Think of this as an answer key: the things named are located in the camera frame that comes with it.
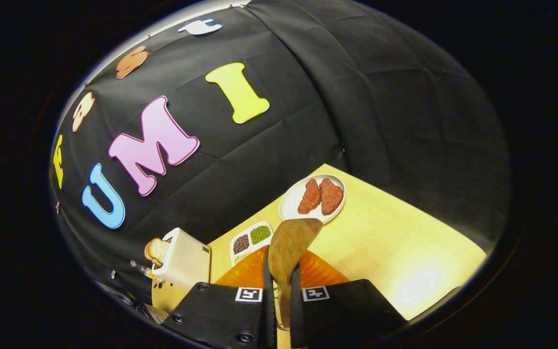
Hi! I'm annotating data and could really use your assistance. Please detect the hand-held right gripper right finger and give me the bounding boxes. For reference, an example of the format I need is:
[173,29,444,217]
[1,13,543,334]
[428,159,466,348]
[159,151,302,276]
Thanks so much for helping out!
[290,250,408,349]

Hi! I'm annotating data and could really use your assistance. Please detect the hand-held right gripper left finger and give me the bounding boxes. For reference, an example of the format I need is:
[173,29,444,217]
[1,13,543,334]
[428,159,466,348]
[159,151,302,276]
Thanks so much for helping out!
[163,246,277,349]

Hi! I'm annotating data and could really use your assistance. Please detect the wooden spoon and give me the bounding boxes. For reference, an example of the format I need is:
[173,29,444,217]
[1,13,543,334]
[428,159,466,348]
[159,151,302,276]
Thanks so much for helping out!
[268,218,323,330]

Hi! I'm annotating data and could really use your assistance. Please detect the white divided grain dish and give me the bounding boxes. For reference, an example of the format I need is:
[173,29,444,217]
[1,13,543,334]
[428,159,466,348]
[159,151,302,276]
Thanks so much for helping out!
[230,221,274,266]

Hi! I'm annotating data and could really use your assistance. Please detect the white toaster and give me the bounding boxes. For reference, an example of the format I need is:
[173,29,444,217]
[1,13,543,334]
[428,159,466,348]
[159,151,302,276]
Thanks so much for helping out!
[152,227,211,290]

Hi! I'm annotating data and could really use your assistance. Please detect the round white plate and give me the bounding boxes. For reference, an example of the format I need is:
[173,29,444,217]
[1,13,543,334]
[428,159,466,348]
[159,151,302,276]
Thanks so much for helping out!
[279,174,346,225]

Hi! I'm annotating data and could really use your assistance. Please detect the small clear glass bottle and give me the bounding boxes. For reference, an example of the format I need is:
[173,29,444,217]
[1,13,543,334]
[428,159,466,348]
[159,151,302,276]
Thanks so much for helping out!
[130,260,157,279]

